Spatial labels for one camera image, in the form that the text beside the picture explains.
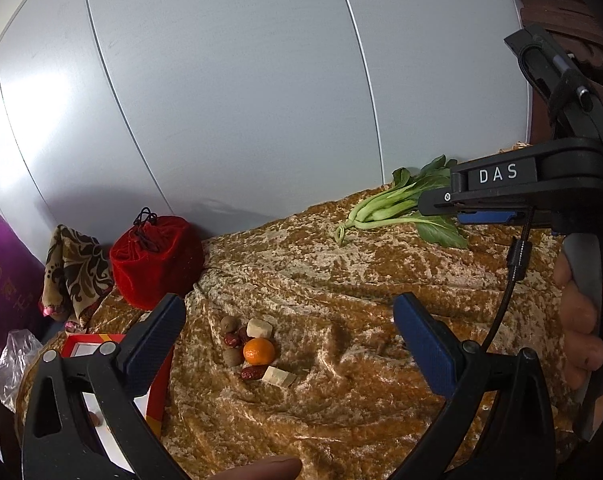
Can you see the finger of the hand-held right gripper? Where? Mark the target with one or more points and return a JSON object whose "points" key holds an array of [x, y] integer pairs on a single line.
{"points": [[489, 218], [481, 201]]}

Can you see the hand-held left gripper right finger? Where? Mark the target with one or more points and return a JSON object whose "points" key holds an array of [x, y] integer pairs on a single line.
{"points": [[424, 345]]}

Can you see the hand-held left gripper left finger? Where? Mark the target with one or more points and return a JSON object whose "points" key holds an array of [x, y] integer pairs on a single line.
{"points": [[156, 335]]}

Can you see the red box with white inside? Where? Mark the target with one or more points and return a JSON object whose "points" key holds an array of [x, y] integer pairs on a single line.
{"points": [[154, 405]]}

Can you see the brown longan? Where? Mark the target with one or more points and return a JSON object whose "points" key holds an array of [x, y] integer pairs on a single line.
{"points": [[233, 357], [227, 324]]}

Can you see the red date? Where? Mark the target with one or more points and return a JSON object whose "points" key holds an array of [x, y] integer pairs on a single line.
{"points": [[244, 334], [253, 373], [231, 340]]}

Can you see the white fruit chunk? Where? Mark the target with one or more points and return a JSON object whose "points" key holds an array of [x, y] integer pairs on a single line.
{"points": [[279, 376], [259, 328]]}

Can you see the orange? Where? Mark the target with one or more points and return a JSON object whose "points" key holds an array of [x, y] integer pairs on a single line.
{"points": [[259, 351]]}

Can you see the person's right hand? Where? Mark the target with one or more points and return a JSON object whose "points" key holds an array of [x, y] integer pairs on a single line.
{"points": [[579, 320]]}

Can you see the person's left hand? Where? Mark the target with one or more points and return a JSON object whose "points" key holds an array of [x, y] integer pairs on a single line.
{"points": [[261, 470]]}

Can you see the bok choy bunch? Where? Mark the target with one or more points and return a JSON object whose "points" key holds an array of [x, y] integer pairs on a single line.
{"points": [[396, 207]]}

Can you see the golden velvet cloth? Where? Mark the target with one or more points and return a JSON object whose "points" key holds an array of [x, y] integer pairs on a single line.
{"points": [[331, 310]]}

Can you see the small brown dried fruit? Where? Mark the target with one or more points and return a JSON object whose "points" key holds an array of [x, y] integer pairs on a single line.
{"points": [[97, 418]]}

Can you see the brown floral patterned cloth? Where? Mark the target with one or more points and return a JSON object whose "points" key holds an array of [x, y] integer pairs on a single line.
{"points": [[73, 270]]}

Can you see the clear plastic bag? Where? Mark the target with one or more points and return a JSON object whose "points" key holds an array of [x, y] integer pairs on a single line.
{"points": [[13, 365]]}

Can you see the dark wooden furniture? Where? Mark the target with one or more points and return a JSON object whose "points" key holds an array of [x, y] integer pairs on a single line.
{"points": [[566, 15]]}

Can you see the purple cushion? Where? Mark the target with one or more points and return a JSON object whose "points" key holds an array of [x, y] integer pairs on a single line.
{"points": [[6, 280]]}

